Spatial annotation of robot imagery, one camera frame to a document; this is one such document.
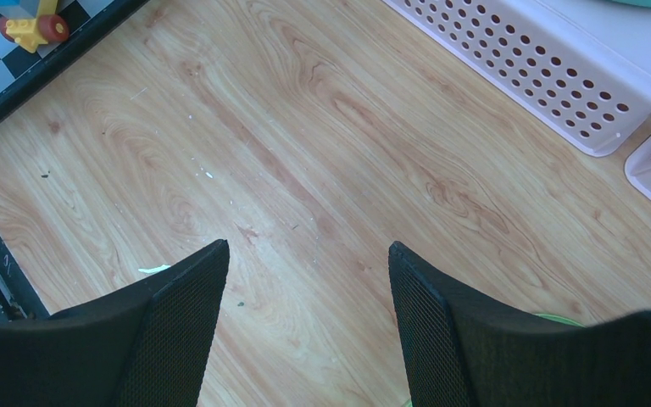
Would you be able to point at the black white checkerboard mat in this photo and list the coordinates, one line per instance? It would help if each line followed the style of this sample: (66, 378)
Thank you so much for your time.
(23, 74)

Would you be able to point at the blue yellow toy car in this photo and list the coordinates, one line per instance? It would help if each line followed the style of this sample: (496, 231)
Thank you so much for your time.
(32, 23)

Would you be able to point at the large lime green tub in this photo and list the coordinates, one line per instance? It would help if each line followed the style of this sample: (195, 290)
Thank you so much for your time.
(560, 319)

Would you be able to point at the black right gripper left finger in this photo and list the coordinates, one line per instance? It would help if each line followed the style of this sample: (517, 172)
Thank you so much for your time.
(146, 344)

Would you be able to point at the pink perforated plastic basket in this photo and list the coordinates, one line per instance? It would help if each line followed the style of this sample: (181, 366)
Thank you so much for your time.
(583, 68)

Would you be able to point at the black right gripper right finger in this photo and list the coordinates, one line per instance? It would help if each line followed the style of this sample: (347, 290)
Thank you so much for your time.
(464, 348)

